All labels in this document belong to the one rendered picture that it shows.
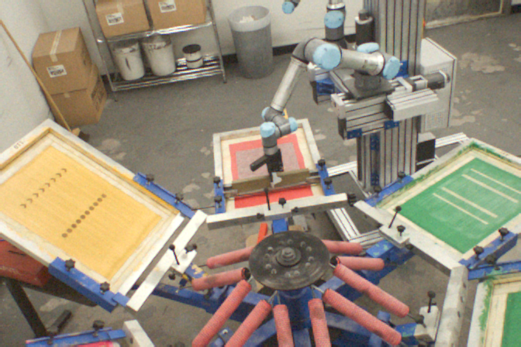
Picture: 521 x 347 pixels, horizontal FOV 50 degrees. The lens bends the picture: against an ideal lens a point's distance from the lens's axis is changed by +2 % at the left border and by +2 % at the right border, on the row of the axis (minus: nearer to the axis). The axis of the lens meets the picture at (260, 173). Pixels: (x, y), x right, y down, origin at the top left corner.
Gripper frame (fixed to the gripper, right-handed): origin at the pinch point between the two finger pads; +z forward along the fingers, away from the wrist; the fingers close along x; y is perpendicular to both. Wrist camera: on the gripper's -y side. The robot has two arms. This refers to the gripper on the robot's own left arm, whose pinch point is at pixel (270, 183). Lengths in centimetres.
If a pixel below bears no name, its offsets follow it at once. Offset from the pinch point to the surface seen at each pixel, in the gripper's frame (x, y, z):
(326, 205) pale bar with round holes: -26.5, 24.1, -1.5
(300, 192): -5.0, 14.1, 5.4
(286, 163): 22.8, 10.7, 5.3
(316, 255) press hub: -85, 10, -30
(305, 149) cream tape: 33.3, 23.0, 5.3
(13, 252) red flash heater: -31, -122, -9
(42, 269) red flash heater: -45, -106, -9
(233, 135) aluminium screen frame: 56, -17, 3
